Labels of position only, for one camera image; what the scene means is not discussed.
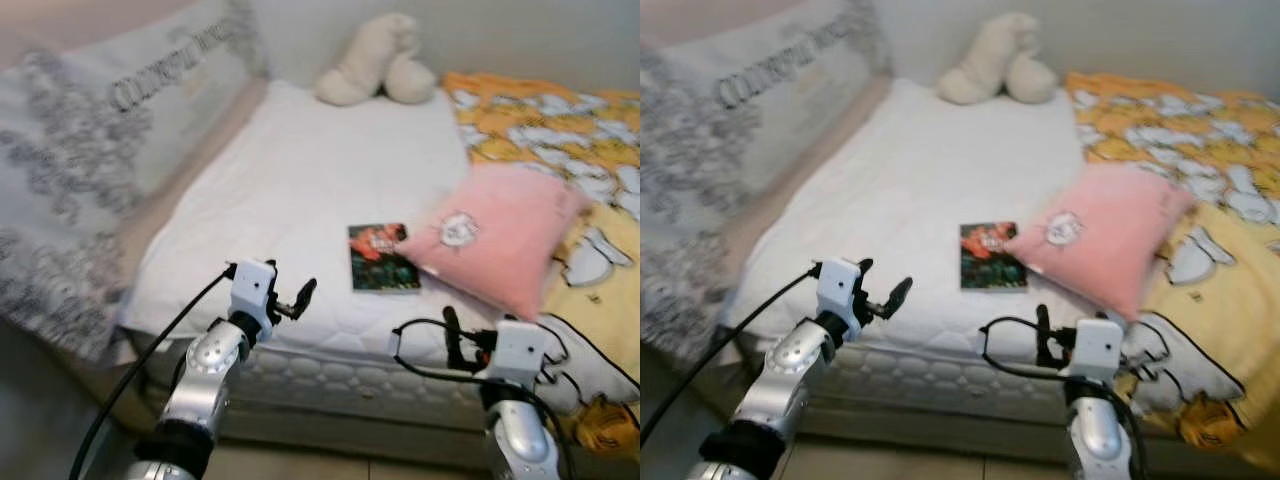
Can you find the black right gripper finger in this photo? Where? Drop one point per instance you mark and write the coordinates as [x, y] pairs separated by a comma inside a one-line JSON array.
[[453, 335], [1043, 332]]

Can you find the pink fluffy pillow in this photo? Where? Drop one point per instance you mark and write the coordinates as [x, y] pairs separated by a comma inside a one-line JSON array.
[[500, 240], [1105, 235]]

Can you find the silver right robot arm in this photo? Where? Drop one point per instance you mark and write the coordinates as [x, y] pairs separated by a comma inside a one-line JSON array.
[[525, 435], [1095, 430]]

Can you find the dark red green book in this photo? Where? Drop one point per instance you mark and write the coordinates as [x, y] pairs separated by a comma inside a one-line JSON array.
[[375, 260], [985, 258]]

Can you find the white quilted mattress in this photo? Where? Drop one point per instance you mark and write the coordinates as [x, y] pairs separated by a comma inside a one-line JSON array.
[[300, 180], [920, 180]]

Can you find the grey patterned headboard cover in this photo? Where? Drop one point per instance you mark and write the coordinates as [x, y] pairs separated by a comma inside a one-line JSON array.
[[90, 130], [720, 130]]

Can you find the orange yellow cartoon blanket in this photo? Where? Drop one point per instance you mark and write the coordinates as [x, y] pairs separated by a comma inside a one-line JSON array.
[[1170, 130], [540, 130]]

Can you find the beige plush toy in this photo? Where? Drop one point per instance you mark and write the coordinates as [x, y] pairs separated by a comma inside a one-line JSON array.
[[985, 60], [365, 60]]

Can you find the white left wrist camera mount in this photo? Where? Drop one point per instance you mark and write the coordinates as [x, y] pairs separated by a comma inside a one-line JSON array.
[[252, 285], [838, 285]]

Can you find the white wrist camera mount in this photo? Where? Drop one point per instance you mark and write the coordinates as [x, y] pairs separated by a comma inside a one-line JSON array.
[[838, 285], [252, 285], [1098, 350], [520, 350]]

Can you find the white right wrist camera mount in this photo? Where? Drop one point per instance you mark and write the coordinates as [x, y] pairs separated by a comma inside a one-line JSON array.
[[520, 350], [1098, 350]]

